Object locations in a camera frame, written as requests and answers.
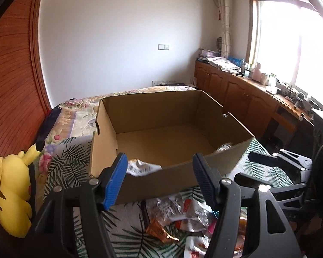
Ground window with wooden frame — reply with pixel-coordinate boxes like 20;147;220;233
247;0;323;107

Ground white barcode snack packet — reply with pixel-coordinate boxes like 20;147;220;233
126;159;162;177

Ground yellow Pikachu plush toy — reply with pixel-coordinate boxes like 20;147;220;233
0;141;45;238

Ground white chicken feet snack packet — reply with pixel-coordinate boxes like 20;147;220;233
183;236;210;258

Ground patterned window curtain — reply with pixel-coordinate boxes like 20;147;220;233
218;0;233;58

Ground white wall switch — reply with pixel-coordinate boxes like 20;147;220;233
158;44;169;50

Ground brown cardboard box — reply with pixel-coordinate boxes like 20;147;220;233
90;90;253;204

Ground wooden slatted wardrobe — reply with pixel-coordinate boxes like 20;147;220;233
0;0;51;157

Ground silver foil snack packet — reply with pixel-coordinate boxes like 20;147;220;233
146;193;186;227

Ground brown transparent snack packet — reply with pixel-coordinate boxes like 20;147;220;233
146;218;180;244

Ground silver red-top snack packet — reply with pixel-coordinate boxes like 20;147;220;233
175;199;217;233

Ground wooden sideboard cabinet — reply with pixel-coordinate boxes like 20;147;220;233
194;61;311;146

